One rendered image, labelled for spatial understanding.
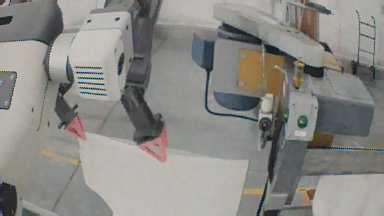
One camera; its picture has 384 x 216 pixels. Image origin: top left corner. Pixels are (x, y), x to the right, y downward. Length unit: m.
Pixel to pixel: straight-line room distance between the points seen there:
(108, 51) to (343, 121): 0.59
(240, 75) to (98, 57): 0.75
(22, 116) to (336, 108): 0.71
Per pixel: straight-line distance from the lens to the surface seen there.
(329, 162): 1.22
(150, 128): 1.12
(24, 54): 0.69
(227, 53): 1.31
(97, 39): 0.63
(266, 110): 1.17
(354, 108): 0.98
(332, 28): 6.29
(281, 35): 1.10
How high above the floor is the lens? 1.65
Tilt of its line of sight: 23 degrees down
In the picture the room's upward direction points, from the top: 4 degrees clockwise
